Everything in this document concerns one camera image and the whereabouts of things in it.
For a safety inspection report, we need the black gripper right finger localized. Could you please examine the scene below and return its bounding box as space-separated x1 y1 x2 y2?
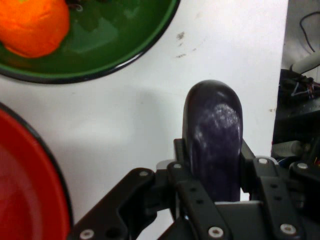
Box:
240 139 320 240

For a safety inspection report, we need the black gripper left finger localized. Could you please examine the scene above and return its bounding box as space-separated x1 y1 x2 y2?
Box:
66 138 237 240

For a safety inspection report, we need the purple toy eggplant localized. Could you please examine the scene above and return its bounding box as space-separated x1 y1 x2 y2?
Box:
182 79 244 203

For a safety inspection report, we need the white ribbed cylinder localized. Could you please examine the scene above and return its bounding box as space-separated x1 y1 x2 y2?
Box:
271 140 304 156

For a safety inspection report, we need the red plate with black rim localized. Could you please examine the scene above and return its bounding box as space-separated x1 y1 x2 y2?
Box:
0 101 74 240

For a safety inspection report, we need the green plate with black rim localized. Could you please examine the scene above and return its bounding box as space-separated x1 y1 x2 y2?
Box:
0 0 181 84

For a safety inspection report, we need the orange toy mandarin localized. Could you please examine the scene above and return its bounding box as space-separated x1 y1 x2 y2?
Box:
0 0 71 59

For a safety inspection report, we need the black box with wire bundle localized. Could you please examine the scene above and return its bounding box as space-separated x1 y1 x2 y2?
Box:
271 68 320 161

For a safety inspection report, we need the thin black cable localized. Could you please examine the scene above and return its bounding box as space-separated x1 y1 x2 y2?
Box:
299 11 320 53

